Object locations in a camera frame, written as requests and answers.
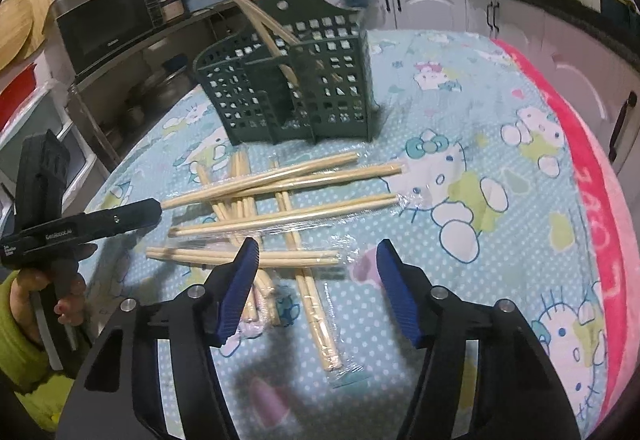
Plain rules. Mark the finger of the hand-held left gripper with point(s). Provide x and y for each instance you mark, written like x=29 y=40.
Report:
x=132 y=216

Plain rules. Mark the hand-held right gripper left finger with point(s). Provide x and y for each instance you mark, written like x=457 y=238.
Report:
x=239 y=292

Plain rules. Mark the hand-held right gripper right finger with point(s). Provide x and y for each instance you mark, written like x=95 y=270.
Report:
x=400 y=292

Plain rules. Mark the bamboo chopsticks bunch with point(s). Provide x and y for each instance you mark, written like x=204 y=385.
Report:
x=280 y=216

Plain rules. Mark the green plastic utensil basket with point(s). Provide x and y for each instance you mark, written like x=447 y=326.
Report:
x=340 y=85

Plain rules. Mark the person's left forearm green sleeve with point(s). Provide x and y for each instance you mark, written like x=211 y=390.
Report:
x=20 y=370

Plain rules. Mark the person's left hand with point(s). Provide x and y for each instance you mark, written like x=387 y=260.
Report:
x=24 y=302

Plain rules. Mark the blue cartoon cat printed blanket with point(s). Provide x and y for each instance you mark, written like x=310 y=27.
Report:
x=450 y=270

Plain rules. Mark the red plastic bin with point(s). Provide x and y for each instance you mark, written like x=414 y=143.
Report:
x=17 y=87

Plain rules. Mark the steel cooking pot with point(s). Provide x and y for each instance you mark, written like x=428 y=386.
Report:
x=167 y=87

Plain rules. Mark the round wooden board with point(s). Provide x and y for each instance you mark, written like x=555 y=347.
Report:
x=22 y=27

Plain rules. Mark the black microwave oven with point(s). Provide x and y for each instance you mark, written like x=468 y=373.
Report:
x=100 y=35

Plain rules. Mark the grey metal shelf table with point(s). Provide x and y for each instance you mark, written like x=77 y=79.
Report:
x=172 y=29

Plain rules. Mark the teal container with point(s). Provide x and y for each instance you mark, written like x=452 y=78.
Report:
x=617 y=4

